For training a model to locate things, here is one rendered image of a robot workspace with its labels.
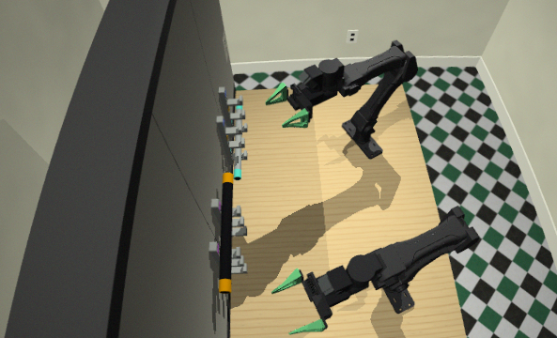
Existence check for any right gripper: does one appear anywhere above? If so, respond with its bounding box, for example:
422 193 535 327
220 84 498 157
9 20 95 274
266 83 314 128

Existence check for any black bar with yellow end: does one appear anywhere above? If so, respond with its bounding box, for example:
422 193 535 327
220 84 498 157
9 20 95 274
219 173 234 294

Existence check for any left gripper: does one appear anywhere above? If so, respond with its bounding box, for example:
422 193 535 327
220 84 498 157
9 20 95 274
271 269 333 335

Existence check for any grey metal bar with teal ends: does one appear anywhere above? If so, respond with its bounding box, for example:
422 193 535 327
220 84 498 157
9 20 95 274
234 106 242 180

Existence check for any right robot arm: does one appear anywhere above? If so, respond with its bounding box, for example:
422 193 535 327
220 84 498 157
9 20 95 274
298 40 418 160

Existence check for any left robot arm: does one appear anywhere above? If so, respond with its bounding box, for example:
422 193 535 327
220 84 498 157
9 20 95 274
316 206 480 314

